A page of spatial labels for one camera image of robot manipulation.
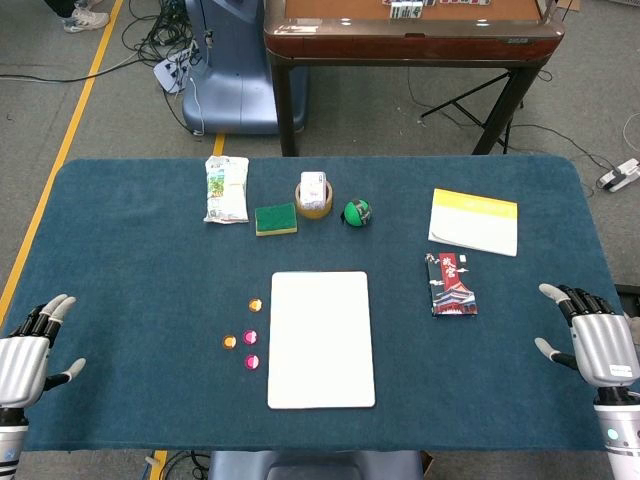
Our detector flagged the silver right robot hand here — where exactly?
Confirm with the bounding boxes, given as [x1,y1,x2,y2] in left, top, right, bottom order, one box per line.
[533,282,640,389]

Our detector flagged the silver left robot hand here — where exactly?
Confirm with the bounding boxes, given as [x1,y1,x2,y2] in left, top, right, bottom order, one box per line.
[0,293,87,410]

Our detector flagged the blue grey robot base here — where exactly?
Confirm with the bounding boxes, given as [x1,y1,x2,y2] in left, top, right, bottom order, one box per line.
[207,449,425,480]

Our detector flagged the blue felt table cloth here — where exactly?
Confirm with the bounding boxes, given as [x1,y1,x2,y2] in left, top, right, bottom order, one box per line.
[0,155,632,454]

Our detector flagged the yellow white notebook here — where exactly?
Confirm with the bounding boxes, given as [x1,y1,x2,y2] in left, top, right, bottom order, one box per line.
[427,187,520,258]

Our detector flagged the white snack bag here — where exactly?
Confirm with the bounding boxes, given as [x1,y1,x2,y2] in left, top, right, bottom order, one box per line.
[202,155,250,225]

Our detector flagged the green black ball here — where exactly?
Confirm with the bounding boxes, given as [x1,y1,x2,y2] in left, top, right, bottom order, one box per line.
[340,197,374,229]

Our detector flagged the white rectangular board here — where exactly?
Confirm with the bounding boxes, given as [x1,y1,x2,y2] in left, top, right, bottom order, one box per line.
[266,271,377,411]

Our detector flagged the green yellow sponge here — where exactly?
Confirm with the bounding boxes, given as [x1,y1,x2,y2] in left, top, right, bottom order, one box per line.
[254,202,299,237]

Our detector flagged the white power strip with plugs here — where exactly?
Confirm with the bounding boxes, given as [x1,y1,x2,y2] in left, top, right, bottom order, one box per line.
[152,47,201,94]

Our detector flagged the tan tape roll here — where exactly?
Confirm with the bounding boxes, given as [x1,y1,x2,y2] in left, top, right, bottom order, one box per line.
[294,179,334,220]

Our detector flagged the white purple tissue pack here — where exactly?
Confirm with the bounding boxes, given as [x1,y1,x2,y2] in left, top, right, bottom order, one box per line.
[299,171,328,210]

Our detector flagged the blue grey machine base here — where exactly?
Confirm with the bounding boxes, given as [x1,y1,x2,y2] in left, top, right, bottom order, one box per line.
[181,0,309,136]

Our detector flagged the person in black clothes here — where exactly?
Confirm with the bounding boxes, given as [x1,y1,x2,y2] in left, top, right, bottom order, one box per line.
[42,0,110,34]

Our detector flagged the brown mahjong table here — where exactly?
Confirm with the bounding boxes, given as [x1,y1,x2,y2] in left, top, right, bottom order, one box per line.
[263,0,566,158]

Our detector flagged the long mahjong tile row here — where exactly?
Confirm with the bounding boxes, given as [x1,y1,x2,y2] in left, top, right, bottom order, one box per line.
[382,0,491,7]

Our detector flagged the standing white mahjong tiles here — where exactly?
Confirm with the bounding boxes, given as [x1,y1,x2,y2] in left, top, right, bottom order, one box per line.
[390,1,424,20]

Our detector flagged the black cables under table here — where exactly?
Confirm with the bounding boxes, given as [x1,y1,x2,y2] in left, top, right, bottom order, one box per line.
[164,449,211,480]

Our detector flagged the black cable bundle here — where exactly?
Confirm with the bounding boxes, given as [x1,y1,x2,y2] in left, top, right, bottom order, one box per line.
[119,0,201,66]

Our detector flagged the hanging black cable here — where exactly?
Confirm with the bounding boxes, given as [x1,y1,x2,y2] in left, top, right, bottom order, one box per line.
[198,0,215,49]

